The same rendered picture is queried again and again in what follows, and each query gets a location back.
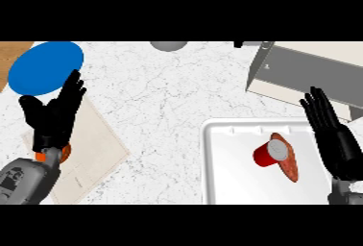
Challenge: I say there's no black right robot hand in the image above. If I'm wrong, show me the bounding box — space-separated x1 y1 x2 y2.
299 86 363 183

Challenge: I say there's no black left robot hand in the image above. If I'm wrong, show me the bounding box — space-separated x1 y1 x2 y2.
17 68 88 154

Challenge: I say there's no red can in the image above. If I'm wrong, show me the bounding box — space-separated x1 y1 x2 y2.
252 138 290 168

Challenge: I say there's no grey tiered shelf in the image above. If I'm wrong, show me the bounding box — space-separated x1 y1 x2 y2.
243 41 363 123

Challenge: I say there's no white rectangular tray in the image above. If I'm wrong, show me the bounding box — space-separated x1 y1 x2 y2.
199 116 334 206

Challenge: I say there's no orange-brown sweet potato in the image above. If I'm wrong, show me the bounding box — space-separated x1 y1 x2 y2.
268 132 300 184

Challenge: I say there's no beige square placemat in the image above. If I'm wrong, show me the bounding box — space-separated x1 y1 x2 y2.
19 94 131 205

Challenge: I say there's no blue round plate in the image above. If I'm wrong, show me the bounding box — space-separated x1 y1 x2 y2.
7 41 85 97

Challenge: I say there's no brown wooden cutting board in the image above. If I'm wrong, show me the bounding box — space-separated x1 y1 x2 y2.
0 41 35 94

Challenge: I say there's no grey round bowl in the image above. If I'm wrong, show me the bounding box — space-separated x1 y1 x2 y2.
148 41 190 52

